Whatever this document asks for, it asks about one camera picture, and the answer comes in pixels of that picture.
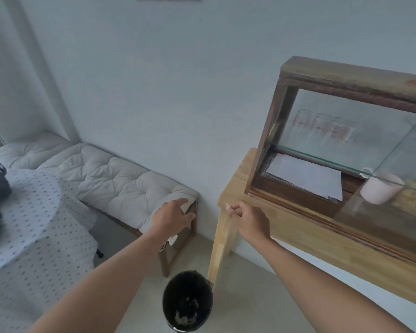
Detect person's left hand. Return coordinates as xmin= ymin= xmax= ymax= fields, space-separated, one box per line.
xmin=150 ymin=198 xmax=197 ymax=242

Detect person's right hand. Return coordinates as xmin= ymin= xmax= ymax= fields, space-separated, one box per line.
xmin=229 ymin=201 xmax=272 ymax=245

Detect long grey tufted bench cushion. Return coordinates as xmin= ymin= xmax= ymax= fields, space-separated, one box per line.
xmin=36 ymin=142 xmax=200 ymax=236

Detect person's right forearm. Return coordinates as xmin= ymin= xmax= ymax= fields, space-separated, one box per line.
xmin=255 ymin=236 xmax=416 ymax=333

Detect person's left forearm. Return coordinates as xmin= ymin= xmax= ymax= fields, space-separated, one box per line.
xmin=28 ymin=231 xmax=175 ymax=333

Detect white cushion tag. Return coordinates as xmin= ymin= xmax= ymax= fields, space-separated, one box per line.
xmin=159 ymin=234 xmax=179 ymax=253

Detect light wooden side table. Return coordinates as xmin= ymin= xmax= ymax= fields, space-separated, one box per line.
xmin=207 ymin=148 xmax=416 ymax=311

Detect white paper sheet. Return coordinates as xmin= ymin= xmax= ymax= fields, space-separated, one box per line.
xmin=265 ymin=153 xmax=344 ymax=201

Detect black trash bin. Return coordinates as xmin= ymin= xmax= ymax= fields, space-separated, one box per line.
xmin=162 ymin=270 xmax=214 ymax=333

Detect clear drinking glass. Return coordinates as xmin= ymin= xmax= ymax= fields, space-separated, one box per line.
xmin=327 ymin=116 xmax=344 ymax=140
xmin=343 ymin=119 xmax=356 ymax=143
xmin=311 ymin=113 xmax=328 ymax=136
xmin=293 ymin=110 xmax=311 ymax=133

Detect pale pink cup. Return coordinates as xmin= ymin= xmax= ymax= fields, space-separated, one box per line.
xmin=360 ymin=167 xmax=405 ymax=205

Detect dotted white tablecloth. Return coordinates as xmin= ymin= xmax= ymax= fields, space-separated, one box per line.
xmin=0 ymin=169 xmax=99 ymax=333

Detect wooden glass display case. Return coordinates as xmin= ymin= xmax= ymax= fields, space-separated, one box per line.
xmin=244 ymin=56 xmax=416 ymax=269

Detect short grey tufted bench cushion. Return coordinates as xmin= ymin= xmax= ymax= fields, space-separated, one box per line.
xmin=0 ymin=132 xmax=78 ymax=170

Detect yellow crumpled item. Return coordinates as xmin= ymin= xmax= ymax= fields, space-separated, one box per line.
xmin=390 ymin=182 xmax=416 ymax=217

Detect dark wooden bench frame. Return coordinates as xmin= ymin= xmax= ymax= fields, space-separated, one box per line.
xmin=79 ymin=199 xmax=198 ymax=278

